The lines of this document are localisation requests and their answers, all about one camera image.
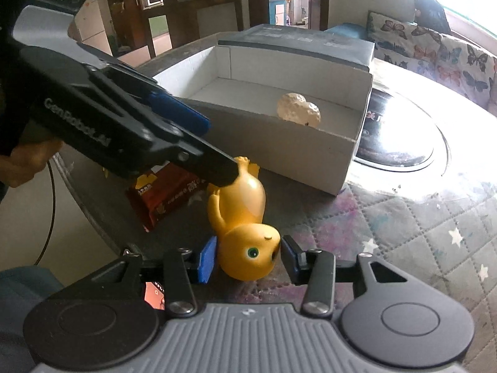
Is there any red snack packet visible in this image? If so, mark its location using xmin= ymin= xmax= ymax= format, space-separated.
xmin=125 ymin=163 xmax=207 ymax=233

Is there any orange rubber duck toy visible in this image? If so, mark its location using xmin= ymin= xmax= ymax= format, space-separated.
xmin=207 ymin=157 xmax=280 ymax=281

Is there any beige peanut toy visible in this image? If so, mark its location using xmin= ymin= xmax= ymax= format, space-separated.
xmin=276 ymin=93 xmax=321 ymax=128

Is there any person's left hand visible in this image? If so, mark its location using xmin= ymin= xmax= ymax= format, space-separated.
xmin=0 ymin=139 xmax=63 ymax=188

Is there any white open cardboard box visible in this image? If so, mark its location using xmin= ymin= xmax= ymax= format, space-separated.
xmin=154 ymin=45 xmax=372 ymax=195

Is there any dark wooden console table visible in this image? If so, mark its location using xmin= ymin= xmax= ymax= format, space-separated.
xmin=142 ymin=0 xmax=244 ymax=58

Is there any black induction cooktop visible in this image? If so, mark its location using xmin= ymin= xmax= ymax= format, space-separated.
xmin=355 ymin=89 xmax=440 ymax=172

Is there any grey box lid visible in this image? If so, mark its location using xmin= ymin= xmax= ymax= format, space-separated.
xmin=218 ymin=25 xmax=374 ymax=71

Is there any blue cabinet in doorway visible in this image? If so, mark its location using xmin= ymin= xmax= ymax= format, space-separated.
xmin=269 ymin=0 xmax=291 ymax=26

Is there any blue sofa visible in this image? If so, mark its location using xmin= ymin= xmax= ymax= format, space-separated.
xmin=326 ymin=23 xmax=368 ymax=40

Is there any butterfly pattern sofa cushion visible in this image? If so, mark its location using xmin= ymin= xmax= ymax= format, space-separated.
xmin=367 ymin=11 xmax=496 ymax=115

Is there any black bag on sofa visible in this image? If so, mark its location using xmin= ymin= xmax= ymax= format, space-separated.
xmin=414 ymin=0 xmax=452 ymax=35

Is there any black cable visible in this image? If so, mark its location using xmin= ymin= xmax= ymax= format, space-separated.
xmin=34 ymin=160 xmax=57 ymax=267

